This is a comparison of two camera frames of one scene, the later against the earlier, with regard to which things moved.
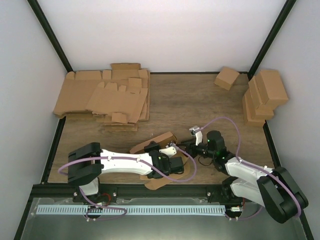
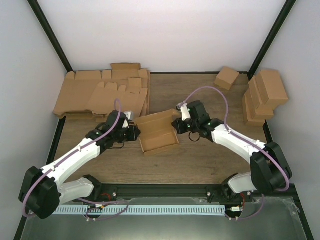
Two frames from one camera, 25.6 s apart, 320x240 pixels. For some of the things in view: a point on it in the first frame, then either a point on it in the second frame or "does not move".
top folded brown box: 271,88 does not move
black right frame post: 256,63 does not move
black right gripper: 192,145 → 179,129
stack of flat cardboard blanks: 118,99 does not move
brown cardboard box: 162,141 → 157,132
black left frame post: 51,34 does not move
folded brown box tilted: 226,77 does not move
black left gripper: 149,147 → 134,136
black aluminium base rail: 202,191 does not move
